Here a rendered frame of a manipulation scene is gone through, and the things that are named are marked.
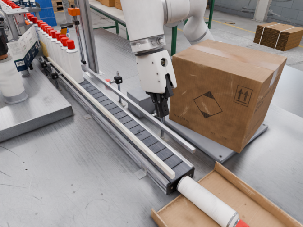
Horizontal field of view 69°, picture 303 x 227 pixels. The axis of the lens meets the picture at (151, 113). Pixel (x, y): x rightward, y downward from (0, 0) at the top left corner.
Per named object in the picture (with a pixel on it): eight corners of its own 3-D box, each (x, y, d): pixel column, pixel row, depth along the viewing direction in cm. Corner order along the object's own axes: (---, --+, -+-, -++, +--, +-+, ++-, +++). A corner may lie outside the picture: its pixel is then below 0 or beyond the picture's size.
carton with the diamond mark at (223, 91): (168, 119, 90) (172, 55, 74) (199, 95, 105) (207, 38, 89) (239, 154, 74) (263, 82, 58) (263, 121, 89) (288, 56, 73)
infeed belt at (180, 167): (26, 44, 169) (24, 38, 167) (37, 42, 173) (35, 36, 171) (170, 191, 64) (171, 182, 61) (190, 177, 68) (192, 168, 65)
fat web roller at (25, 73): (20, 75, 116) (6, 39, 105) (29, 73, 118) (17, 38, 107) (22, 78, 113) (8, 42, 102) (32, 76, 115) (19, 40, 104)
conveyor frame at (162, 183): (24, 45, 169) (22, 39, 166) (39, 43, 174) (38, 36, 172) (167, 196, 63) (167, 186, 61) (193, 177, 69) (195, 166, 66)
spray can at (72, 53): (71, 81, 110) (61, 40, 98) (80, 78, 113) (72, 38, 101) (76, 85, 107) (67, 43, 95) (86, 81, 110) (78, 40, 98)
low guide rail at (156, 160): (47, 60, 129) (46, 56, 128) (49, 59, 130) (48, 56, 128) (171, 179, 60) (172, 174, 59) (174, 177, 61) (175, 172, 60)
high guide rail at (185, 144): (57, 48, 130) (57, 46, 129) (60, 47, 130) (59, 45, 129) (192, 153, 61) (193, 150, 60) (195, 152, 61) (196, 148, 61)
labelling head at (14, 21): (17, 54, 140) (1, 10, 125) (39, 50, 146) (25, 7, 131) (23, 61, 131) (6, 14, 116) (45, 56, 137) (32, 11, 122)
